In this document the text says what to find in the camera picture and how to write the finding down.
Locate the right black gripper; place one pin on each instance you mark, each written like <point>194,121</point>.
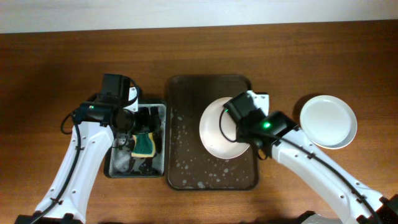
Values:
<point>237,106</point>

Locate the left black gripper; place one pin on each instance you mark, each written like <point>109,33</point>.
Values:
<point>148,121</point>

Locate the white plate with red stain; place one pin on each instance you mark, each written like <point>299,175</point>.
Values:
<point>212,121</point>

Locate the green and yellow sponge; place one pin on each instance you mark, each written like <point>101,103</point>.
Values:
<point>144,145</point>

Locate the pale green plate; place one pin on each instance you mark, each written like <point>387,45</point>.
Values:
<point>328,122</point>

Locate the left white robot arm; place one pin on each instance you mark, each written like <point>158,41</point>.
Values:
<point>108,119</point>

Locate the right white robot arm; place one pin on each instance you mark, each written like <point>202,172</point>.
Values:
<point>281,138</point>

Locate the black soapy water tray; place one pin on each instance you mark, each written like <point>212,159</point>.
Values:
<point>118,160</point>

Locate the brown plastic serving tray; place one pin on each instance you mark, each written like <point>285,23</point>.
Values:
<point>189,165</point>

